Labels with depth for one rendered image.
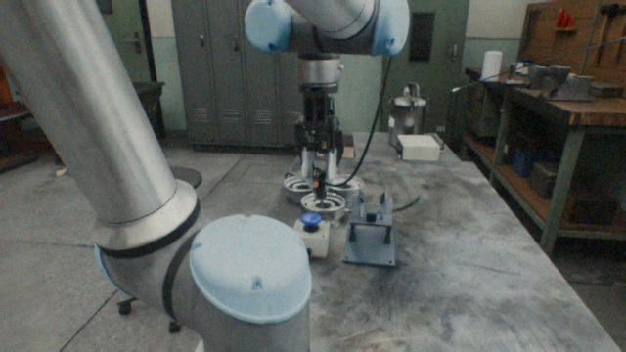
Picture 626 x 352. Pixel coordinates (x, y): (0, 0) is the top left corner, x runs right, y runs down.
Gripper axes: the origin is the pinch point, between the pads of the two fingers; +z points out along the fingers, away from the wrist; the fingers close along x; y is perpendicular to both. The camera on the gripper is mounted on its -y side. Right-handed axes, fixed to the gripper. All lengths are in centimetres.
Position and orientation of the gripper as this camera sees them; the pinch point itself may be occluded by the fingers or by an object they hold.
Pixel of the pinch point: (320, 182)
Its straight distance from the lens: 77.3
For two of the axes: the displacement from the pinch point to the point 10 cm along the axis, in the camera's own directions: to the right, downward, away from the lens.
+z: 0.0, 9.3, 3.7
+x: 9.9, 0.6, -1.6
